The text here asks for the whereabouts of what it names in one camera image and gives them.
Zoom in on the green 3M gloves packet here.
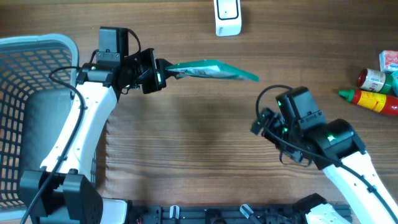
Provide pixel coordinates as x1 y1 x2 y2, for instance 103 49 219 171
165 60 259 82

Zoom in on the grey plastic mesh basket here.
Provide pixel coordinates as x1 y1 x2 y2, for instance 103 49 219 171
1 34 96 220

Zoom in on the green lid jar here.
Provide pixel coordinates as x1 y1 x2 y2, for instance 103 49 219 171
358 68 393 94

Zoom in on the red sauce bottle yellow label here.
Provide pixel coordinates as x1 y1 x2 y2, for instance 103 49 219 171
338 90 397 116

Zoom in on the teal wet wipes packet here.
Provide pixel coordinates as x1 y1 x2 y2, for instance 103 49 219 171
391 71 398 96

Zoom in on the small orange snack packet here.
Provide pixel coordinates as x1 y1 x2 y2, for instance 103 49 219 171
379 50 398 73

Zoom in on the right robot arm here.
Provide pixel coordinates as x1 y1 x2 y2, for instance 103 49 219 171
251 86 397 223

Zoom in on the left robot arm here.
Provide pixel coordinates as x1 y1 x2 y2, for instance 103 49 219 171
20 27 170 223

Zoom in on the white barcode scanner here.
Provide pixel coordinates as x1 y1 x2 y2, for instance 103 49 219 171
213 0 242 37

